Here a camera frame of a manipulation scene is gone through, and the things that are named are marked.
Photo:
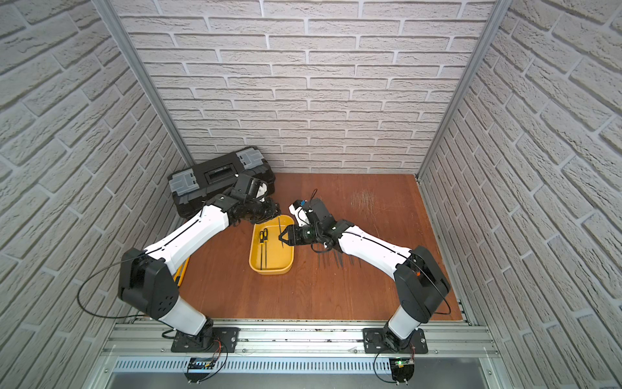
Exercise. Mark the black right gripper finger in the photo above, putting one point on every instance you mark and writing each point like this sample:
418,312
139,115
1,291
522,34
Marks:
288,240
290,230

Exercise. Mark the black plastic toolbox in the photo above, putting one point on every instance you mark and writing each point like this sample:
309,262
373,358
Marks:
193,186

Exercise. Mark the yellow utility knife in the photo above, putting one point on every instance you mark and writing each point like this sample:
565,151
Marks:
181,272

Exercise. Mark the right controller board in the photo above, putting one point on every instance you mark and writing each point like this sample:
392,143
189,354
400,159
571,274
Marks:
402,370

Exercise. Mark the controller board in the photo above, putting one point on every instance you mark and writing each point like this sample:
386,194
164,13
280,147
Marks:
200,369
402,370

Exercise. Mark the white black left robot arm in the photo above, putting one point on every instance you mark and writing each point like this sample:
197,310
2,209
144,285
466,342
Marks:
146,276

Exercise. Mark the yellow plastic tray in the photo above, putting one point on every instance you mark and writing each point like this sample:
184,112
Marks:
268,256

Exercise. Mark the aluminium front rail frame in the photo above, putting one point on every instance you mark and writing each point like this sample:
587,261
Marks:
299,347

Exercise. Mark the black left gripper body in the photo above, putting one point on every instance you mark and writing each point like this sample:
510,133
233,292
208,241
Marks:
265,211

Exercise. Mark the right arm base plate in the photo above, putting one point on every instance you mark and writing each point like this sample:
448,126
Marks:
382,340

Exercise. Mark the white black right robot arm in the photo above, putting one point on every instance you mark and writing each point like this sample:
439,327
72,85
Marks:
420,283

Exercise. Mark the left controller board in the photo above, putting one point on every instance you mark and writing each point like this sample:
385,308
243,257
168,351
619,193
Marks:
200,369

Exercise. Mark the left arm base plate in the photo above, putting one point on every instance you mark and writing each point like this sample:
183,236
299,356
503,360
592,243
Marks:
209,340

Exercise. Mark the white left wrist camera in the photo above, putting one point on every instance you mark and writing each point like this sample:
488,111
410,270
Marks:
259,190

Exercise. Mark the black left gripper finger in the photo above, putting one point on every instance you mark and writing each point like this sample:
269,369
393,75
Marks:
271,211
269,201

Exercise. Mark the black yellow file three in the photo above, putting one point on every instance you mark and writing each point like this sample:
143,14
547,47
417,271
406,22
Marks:
281,228

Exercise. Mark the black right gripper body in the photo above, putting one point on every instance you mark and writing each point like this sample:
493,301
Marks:
307,235

